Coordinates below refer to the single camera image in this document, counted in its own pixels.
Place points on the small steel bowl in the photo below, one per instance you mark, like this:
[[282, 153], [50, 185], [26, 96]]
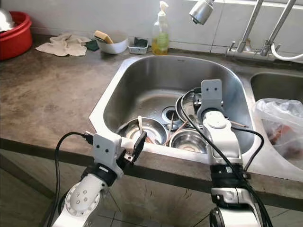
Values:
[[187, 108]]

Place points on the clear plastic bag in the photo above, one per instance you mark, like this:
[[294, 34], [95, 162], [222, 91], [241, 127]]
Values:
[[281, 120]]

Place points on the dark green scrubber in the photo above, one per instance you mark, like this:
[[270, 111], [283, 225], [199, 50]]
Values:
[[140, 42]]

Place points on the red plastic basin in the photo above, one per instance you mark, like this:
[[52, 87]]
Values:
[[16, 40]]

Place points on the white round bowl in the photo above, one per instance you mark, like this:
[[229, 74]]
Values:
[[116, 46]]

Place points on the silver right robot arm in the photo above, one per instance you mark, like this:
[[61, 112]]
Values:
[[222, 142]]

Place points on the chrome sprayer head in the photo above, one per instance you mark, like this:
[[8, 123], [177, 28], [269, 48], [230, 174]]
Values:
[[201, 12]]

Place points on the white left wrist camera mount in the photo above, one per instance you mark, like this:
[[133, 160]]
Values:
[[106, 151]]

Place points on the pale wooden spoon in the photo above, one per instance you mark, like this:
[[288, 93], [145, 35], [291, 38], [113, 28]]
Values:
[[140, 125]]

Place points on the yellow sponge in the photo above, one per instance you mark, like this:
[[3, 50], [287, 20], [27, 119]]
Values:
[[103, 36]]

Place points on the chrome kitchen tap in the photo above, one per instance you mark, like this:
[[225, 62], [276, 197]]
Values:
[[253, 26]]

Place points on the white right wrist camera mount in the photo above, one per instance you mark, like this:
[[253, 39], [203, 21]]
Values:
[[211, 94]]

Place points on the steel bowl holding spoon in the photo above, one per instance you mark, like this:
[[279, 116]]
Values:
[[154, 128]]

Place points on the wooden chopstick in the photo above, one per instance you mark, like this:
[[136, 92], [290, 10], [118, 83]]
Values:
[[175, 132]]

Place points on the stainless steel double sink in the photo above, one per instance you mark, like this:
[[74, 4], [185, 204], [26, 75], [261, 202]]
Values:
[[151, 80]]

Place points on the small white square tray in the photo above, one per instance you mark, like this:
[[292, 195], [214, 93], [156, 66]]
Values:
[[136, 50]]

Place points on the empty steel bowl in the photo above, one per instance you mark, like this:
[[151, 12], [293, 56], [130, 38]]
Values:
[[187, 141]]

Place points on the green scouring pad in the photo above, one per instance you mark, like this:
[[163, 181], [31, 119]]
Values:
[[92, 45]]

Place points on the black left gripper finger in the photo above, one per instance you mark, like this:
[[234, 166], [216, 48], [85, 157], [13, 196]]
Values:
[[141, 143]]

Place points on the beige crumpled cloth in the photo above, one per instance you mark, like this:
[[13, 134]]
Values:
[[64, 45]]

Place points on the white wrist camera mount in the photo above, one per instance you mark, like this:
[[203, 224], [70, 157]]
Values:
[[211, 94], [106, 151]]

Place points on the yellow dish soap bottle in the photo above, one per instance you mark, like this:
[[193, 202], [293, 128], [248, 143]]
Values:
[[160, 38]]

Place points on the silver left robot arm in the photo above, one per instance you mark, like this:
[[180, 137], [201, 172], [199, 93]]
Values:
[[85, 198]]

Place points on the shiny steel lid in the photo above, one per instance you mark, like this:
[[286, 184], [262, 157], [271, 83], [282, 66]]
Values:
[[5, 21]]

